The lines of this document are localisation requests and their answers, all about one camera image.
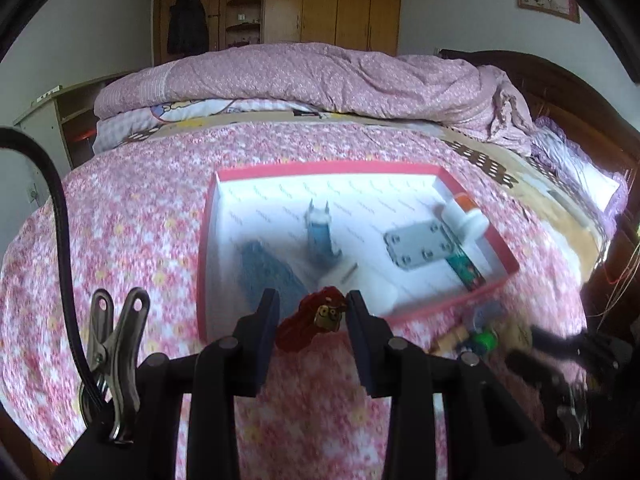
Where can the white bottle orange label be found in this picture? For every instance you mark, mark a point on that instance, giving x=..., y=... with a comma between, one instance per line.
x=462, y=217

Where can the wooden bedside table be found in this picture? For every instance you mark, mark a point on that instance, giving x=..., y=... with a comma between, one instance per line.
x=45, y=130

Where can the small green toy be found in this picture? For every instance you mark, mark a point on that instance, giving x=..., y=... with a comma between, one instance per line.
x=482, y=341

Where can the dark red toy figure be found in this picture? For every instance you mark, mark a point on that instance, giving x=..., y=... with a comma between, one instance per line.
x=305, y=320

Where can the dark hanging coat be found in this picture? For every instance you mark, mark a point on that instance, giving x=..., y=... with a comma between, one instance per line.
x=187, y=25

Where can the blue correction tape dispenser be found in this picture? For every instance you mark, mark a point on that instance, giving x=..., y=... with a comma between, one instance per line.
x=270, y=270

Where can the metal spring clip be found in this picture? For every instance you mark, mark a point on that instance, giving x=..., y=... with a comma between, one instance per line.
x=575, y=415
x=117, y=360

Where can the wooden wardrobe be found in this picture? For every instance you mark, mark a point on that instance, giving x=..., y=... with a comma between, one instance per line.
x=340, y=5

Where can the lavender ruffled pillow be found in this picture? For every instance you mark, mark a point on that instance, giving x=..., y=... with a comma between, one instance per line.
x=575, y=165

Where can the pink floral bedsheet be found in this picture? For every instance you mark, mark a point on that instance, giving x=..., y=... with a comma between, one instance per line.
x=125, y=220

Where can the pink quilt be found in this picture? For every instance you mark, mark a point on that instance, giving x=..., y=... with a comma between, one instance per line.
x=325, y=75

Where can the green lighter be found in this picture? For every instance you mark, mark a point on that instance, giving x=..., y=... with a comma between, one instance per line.
x=465, y=270

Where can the white earbuds case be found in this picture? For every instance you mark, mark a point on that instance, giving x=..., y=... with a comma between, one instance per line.
x=370, y=287

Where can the small wooden piece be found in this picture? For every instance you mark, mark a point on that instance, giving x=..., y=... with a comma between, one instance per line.
x=452, y=340

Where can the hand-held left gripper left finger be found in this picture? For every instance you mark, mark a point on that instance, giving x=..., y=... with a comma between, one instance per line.
x=265, y=340

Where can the grey metal hinge plate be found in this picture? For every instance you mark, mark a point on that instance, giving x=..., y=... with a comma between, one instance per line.
x=415, y=245

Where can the pink cardboard box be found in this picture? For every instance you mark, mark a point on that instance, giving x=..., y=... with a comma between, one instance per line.
x=280, y=195

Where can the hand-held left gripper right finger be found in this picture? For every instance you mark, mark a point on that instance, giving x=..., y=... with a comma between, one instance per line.
x=362, y=345

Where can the dark wooden headboard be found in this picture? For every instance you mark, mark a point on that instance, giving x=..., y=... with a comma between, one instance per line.
x=565, y=90

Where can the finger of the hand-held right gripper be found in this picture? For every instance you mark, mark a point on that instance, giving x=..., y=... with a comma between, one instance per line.
x=530, y=370
x=555, y=342

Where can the grey cat figurine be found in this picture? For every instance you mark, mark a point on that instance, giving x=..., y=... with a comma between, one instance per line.
x=320, y=240

